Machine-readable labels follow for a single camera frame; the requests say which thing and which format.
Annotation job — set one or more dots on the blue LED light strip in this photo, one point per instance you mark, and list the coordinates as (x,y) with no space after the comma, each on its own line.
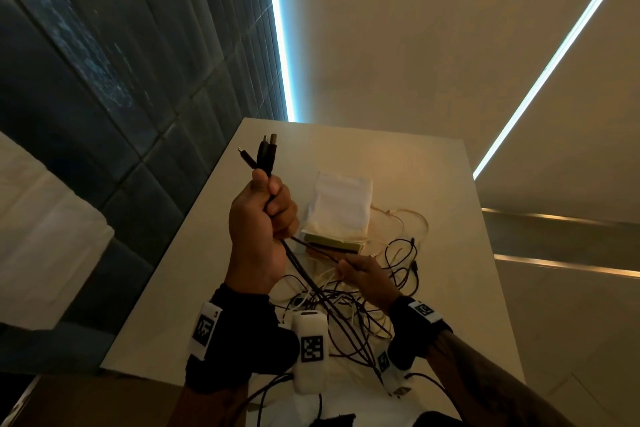
(281,41)
(557,59)

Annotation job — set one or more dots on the person's right hand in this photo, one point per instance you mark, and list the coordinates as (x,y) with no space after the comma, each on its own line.
(370,281)

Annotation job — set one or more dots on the person's left forearm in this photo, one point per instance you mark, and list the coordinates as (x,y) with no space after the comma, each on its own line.
(205,409)

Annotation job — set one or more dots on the black right wristband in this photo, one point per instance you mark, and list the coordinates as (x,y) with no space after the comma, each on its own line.
(415,336)

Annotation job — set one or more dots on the black wristband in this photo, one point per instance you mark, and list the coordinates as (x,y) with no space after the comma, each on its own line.
(415,336)
(240,341)

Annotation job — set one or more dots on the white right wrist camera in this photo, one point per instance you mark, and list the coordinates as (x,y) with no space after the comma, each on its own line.
(395,381)

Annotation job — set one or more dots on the person's right forearm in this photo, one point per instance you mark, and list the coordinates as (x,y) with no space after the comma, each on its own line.
(485,386)

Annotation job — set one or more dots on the metal trim strip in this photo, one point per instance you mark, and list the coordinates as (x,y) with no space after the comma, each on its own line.
(550,217)
(565,265)

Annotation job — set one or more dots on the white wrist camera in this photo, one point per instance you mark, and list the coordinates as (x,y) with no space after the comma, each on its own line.
(395,381)
(310,379)

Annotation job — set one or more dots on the white cushion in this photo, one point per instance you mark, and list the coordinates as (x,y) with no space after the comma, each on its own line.
(45,241)

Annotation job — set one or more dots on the person's left hand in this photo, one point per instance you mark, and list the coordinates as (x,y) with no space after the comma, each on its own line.
(255,241)

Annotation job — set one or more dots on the black left wristband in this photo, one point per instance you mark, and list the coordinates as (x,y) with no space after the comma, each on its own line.
(240,341)

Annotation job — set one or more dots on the white table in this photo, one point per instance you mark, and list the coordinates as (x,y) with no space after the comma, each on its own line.
(175,301)

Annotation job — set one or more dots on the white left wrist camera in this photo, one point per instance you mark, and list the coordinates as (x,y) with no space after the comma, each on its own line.
(310,379)

